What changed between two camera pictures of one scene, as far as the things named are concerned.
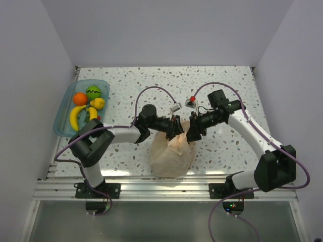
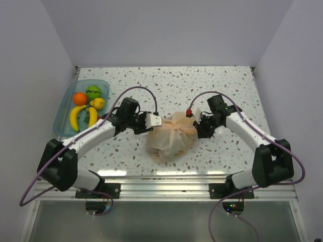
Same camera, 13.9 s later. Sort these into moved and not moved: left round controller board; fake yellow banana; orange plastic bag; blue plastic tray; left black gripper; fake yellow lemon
Moved: left black gripper; orange plastic bag
Not moved: fake yellow banana; blue plastic tray; fake yellow lemon; left round controller board
